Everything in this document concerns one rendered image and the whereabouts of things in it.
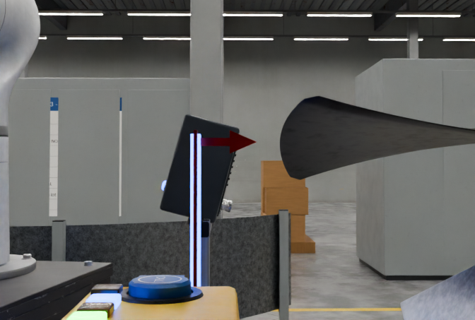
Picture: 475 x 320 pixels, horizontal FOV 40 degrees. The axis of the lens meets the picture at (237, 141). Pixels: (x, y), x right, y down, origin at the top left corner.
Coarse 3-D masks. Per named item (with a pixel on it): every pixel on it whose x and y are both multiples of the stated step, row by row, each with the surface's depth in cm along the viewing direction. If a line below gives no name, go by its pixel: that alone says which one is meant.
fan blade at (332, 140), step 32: (320, 96) 58; (288, 128) 66; (320, 128) 65; (352, 128) 65; (384, 128) 64; (416, 128) 63; (448, 128) 61; (288, 160) 74; (320, 160) 75; (352, 160) 76
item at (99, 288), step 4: (100, 284) 43; (104, 284) 43; (108, 284) 43; (112, 284) 43; (116, 284) 43; (120, 284) 43; (92, 288) 41; (96, 288) 41; (100, 288) 41; (104, 288) 41; (108, 288) 41; (112, 288) 41; (116, 288) 41; (120, 288) 42; (92, 292) 41; (96, 292) 41; (100, 292) 41; (104, 292) 41; (108, 292) 41; (112, 292) 41; (116, 292) 41; (120, 292) 42
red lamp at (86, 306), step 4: (84, 304) 36; (88, 304) 36; (92, 304) 36; (96, 304) 36; (100, 304) 36; (104, 304) 36; (108, 304) 36; (112, 304) 37; (80, 308) 35; (84, 308) 35; (88, 308) 35; (92, 308) 35; (96, 308) 35; (100, 308) 35; (104, 308) 35; (108, 308) 36; (112, 308) 36; (108, 312) 35; (112, 312) 37; (108, 316) 35
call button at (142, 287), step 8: (136, 280) 41; (144, 280) 41; (152, 280) 41; (160, 280) 41; (168, 280) 41; (176, 280) 41; (184, 280) 42; (136, 288) 40; (144, 288) 40; (152, 288) 40; (160, 288) 40; (168, 288) 40; (176, 288) 40; (184, 288) 41; (136, 296) 40; (144, 296) 40; (152, 296) 40; (160, 296) 40; (168, 296) 40; (176, 296) 40
